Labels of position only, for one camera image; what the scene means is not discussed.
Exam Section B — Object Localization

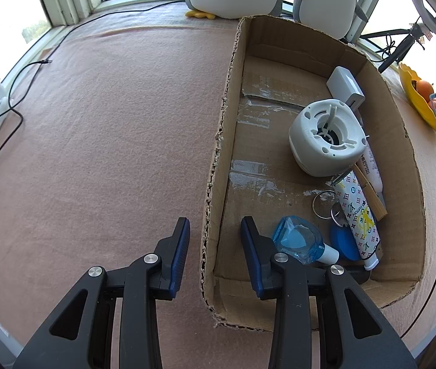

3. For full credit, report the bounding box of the cardboard box tray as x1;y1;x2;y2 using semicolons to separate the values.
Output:
200;16;426;331

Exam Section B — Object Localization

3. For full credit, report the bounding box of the blue round disc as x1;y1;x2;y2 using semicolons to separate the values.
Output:
329;222;361;262

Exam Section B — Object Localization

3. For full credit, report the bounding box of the silver key with ring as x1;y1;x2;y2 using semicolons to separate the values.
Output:
311;177;348;228

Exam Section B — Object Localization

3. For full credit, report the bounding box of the black cable at table edge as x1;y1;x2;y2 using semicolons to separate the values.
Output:
399;257;436;340

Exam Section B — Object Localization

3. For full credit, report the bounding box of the black tripod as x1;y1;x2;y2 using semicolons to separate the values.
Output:
360;22;431;73

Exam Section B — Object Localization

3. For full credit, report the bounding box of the pink felt table mat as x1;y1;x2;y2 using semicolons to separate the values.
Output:
0;4;436;368

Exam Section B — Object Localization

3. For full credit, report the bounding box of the patterned white tube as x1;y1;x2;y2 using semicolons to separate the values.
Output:
333;171;381;271

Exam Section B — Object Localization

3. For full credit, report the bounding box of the yellow fruit tray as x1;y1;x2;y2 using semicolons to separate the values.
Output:
398;62;436;130

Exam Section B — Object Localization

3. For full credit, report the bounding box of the pink cream tube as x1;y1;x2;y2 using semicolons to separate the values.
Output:
357;143;385;205

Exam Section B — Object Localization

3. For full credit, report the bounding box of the clear blue spray bottle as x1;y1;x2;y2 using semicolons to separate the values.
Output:
272;216;340;265

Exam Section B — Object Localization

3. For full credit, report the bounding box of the white charger plug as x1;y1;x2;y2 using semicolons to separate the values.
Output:
327;66;366;111

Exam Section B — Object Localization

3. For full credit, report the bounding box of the white round plastic device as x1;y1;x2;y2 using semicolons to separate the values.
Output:
288;99;367;177

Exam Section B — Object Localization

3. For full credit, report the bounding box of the wooden clothespin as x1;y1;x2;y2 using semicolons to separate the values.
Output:
352;164;388;222

